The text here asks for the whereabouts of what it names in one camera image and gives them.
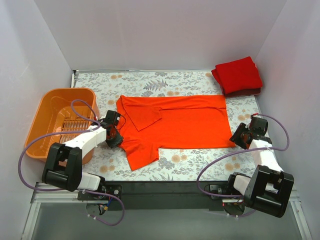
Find aluminium frame rail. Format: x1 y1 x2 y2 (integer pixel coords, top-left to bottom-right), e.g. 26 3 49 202
22 181 312 240

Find folded dark red t-shirt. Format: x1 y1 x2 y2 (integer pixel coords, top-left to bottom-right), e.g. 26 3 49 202
221 88 261 98

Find orange t-shirt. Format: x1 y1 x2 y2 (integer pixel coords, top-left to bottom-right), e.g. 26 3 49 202
116 95 235 171

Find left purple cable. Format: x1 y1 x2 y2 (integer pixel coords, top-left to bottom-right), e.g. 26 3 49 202
17 99 126 227

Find floral patterned table mat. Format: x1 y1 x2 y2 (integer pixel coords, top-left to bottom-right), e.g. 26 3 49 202
71 71 256 181

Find orange plastic basket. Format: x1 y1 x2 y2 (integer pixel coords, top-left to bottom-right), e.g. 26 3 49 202
25 88 100 162

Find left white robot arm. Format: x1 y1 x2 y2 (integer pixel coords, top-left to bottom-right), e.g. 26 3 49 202
42 110 124 200

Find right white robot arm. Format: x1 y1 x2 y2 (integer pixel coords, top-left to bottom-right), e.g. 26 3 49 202
226 114 294 218

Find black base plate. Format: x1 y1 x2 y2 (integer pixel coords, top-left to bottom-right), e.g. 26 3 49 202
77 180 256 212

